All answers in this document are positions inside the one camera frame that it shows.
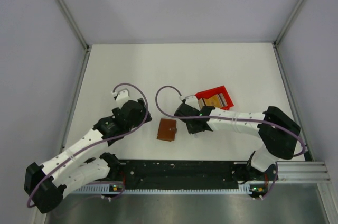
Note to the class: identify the aluminium frame rail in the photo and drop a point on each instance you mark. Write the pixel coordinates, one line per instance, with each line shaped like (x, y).
(72, 23)

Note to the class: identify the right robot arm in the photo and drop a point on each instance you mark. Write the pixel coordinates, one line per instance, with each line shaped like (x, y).
(277, 131)

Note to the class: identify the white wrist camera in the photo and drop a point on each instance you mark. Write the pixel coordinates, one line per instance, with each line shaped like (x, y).
(190, 100)
(121, 97)

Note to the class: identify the red plastic bin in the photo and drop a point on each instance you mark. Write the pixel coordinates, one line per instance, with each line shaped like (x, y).
(217, 90)

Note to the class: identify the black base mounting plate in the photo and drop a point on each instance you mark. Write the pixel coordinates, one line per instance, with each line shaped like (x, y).
(186, 175)

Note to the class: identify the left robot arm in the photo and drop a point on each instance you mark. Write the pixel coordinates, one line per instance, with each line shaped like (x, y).
(85, 161)

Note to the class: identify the brown leather card holder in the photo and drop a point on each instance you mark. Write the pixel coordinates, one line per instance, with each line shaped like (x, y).
(167, 130)

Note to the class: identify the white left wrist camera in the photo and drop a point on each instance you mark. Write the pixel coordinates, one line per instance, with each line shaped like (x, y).
(121, 97)

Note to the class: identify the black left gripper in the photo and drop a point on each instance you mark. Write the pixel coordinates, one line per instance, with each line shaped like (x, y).
(142, 113)

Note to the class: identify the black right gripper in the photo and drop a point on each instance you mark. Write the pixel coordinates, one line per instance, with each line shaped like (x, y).
(191, 130)

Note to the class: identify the steel sheet panel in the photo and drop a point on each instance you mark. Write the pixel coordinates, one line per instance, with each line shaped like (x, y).
(285, 204)

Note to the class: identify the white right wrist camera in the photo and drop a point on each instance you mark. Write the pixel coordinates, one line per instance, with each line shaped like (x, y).
(190, 100)

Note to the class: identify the stack of credit cards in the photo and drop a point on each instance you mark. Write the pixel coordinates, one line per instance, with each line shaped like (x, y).
(221, 97)

